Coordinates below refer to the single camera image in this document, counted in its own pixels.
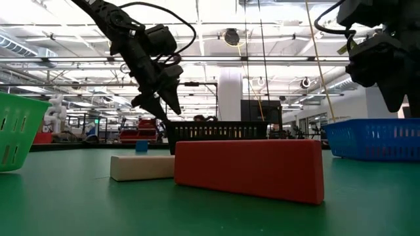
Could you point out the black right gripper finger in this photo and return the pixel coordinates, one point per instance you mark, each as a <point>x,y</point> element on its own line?
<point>415,103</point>
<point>395,98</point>

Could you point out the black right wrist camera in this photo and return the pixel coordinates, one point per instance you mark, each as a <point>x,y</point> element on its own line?
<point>367,13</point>

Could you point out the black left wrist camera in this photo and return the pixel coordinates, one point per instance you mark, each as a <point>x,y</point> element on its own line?
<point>160,39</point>

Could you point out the person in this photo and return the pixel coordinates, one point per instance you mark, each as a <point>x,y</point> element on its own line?
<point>205,118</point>

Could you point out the red bin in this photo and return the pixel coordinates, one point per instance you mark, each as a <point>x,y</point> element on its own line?
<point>42,138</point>

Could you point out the blue plastic basket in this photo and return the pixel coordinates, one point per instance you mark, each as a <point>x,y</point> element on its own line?
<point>361,152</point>

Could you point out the yellow tag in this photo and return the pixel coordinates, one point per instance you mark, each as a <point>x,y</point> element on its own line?
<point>343,50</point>

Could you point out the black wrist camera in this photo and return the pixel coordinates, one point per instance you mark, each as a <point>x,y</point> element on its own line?
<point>367,13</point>
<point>160,39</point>

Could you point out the green plastic basket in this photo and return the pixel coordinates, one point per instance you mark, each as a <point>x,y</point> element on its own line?
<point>33,124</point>

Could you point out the blue cube block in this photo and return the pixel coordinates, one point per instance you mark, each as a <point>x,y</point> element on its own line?
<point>141,146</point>

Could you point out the white robot figure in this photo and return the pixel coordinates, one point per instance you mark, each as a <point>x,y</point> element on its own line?
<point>55,113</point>

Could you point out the green table mat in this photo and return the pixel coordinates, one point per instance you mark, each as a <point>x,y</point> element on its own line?
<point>65,203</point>

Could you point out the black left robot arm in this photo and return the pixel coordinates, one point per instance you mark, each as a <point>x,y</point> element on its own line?
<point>111,19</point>

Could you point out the short wooden block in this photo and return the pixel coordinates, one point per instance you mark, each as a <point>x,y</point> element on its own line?
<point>141,167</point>

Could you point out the red tool cabinet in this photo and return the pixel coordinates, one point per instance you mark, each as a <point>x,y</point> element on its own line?
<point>144,126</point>

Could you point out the black plastic basket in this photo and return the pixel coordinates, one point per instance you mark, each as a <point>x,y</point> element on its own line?
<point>213,123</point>

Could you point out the black cabinet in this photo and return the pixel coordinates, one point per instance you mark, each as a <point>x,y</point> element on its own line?
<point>259,111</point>

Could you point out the white column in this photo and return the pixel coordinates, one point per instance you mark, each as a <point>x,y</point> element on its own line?
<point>229,95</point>

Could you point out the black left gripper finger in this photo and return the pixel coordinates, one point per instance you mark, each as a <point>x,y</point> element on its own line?
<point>147,103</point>
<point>172,96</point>

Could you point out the long pink block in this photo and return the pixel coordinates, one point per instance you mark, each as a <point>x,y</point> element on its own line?
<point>249,170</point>

